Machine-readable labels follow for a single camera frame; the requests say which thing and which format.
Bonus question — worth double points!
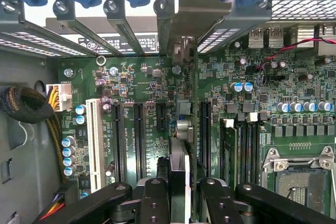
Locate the coloured power wires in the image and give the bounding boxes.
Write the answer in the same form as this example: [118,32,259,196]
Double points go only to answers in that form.
[38,194,66,221]

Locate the long PCIe expansion slot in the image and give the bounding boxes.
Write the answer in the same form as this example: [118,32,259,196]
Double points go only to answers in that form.
[198,100,212,178]
[133,102,148,180]
[111,102,127,183]

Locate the black sleeved power cable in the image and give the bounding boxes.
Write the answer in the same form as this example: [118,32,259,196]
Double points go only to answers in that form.
[0,86,67,183]

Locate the black open PC case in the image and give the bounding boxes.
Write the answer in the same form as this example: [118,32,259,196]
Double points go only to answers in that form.
[0,0,336,224]

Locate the red and black fan wire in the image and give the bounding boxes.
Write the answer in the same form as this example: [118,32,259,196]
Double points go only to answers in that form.
[255,37,336,78]

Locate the green motherboard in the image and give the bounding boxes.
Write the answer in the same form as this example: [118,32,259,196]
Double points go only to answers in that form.
[56,24,336,224]

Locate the empty RAM slot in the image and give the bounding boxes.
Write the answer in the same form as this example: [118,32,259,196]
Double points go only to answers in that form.
[237,115,249,186]
[247,112,260,185]

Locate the white power connector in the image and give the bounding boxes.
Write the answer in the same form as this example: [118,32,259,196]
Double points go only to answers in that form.
[45,83,73,112]

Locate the metal slot cover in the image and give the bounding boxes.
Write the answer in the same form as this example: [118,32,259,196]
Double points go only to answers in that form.
[0,0,91,58]
[103,0,146,56]
[52,0,123,57]

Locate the white PCI expansion slot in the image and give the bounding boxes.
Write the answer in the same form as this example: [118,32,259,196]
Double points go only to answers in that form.
[86,98,106,194]

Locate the short PCIe expansion slot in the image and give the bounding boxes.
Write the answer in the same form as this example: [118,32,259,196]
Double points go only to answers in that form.
[155,102,167,133]

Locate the CPU socket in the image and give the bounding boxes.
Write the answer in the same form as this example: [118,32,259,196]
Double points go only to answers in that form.
[262,146,336,216]

